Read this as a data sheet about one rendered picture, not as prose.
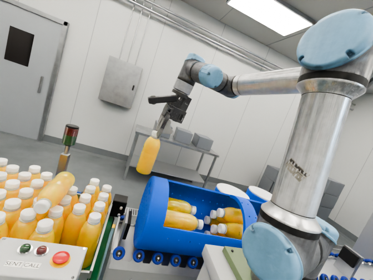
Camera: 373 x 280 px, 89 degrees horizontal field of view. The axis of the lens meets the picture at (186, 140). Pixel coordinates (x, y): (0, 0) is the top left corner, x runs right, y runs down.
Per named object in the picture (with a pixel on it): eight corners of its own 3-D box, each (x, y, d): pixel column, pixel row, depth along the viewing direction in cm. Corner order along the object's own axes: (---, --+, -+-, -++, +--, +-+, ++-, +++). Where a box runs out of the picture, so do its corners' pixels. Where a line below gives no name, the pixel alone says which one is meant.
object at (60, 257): (65, 267, 45) (66, 263, 45) (48, 265, 44) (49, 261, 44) (71, 254, 49) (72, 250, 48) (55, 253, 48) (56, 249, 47)
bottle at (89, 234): (75, 274, 64) (89, 227, 61) (67, 259, 68) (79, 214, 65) (95, 265, 70) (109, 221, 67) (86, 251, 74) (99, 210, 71)
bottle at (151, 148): (150, 169, 91) (162, 134, 86) (150, 177, 84) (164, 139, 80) (135, 166, 89) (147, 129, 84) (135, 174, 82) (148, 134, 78)
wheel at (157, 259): (165, 252, 75) (163, 251, 77) (154, 250, 74) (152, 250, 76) (162, 265, 73) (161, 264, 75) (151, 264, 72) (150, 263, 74)
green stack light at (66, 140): (72, 146, 99) (75, 138, 98) (59, 143, 97) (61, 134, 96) (76, 143, 105) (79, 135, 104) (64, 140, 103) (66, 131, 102)
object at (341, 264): (351, 280, 112) (364, 258, 110) (347, 279, 111) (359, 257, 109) (335, 265, 122) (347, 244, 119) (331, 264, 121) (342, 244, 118)
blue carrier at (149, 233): (312, 286, 91) (339, 235, 87) (130, 266, 68) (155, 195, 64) (274, 243, 118) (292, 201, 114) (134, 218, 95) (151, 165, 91)
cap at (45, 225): (33, 226, 55) (34, 220, 55) (47, 220, 59) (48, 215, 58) (42, 233, 54) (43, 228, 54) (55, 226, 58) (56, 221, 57)
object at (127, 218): (122, 250, 76) (131, 223, 74) (116, 249, 76) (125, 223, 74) (125, 233, 86) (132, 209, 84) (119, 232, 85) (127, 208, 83)
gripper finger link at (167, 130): (169, 143, 79) (177, 123, 79) (156, 138, 77) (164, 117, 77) (167, 141, 82) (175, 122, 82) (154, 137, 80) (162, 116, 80)
